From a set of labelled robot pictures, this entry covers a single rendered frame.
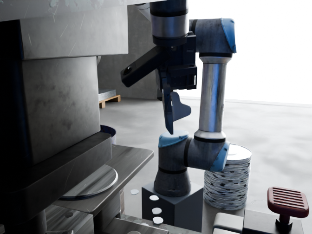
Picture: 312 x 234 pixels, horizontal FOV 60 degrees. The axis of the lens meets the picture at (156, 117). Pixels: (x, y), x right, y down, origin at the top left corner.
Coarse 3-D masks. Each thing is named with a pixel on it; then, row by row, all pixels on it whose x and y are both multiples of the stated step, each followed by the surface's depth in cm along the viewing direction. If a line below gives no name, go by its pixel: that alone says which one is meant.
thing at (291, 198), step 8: (272, 192) 46; (280, 192) 46; (288, 192) 46; (296, 192) 46; (272, 200) 44; (280, 200) 44; (288, 200) 43; (296, 200) 44; (304, 200) 44; (272, 208) 43; (280, 208) 42; (288, 208) 42; (296, 208) 41; (304, 208) 41; (280, 216) 45; (288, 216) 45; (296, 216) 41; (304, 216) 41
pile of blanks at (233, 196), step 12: (228, 168) 165; (240, 168) 165; (204, 180) 180; (216, 180) 168; (228, 180) 166; (240, 180) 165; (204, 192) 180; (216, 192) 170; (228, 192) 167; (240, 192) 169; (216, 204) 173; (228, 204) 170; (240, 204) 171
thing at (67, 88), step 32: (0, 64) 23; (32, 64) 25; (64, 64) 29; (96, 64) 34; (0, 96) 24; (32, 96) 25; (64, 96) 29; (96, 96) 35; (0, 128) 25; (32, 128) 25; (64, 128) 29; (96, 128) 35; (0, 160) 26; (32, 160) 26
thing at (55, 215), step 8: (48, 208) 38; (56, 208) 38; (64, 208) 38; (48, 216) 36; (56, 216) 36; (64, 216) 36; (72, 216) 36; (80, 216) 36; (88, 216) 36; (0, 224) 35; (48, 224) 35; (56, 224) 35; (64, 224) 35; (72, 224) 35; (80, 224) 35; (88, 224) 36; (0, 232) 33; (80, 232) 34; (88, 232) 36
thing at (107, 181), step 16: (112, 144) 63; (112, 160) 54; (128, 160) 54; (144, 160) 54; (96, 176) 46; (112, 176) 46; (128, 176) 47; (80, 192) 41; (96, 192) 41; (112, 192) 42; (80, 208) 38; (96, 208) 38; (112, 208) 47; (96, 224) 44
